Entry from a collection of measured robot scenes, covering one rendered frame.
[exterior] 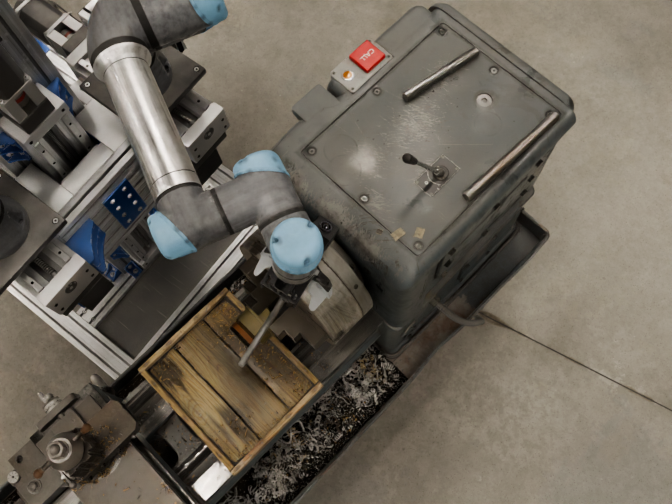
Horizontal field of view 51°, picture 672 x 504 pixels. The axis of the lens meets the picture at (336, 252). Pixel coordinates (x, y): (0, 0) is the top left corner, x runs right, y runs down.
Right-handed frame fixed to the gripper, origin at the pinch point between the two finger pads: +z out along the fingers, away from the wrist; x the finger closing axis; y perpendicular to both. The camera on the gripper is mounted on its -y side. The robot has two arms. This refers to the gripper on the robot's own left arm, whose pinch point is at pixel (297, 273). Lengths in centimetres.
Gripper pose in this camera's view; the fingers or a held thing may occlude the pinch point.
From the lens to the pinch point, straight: 134.7
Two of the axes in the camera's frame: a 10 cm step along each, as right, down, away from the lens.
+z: -0.8, 2.0, 9.8
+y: -5.3, 8.2, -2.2
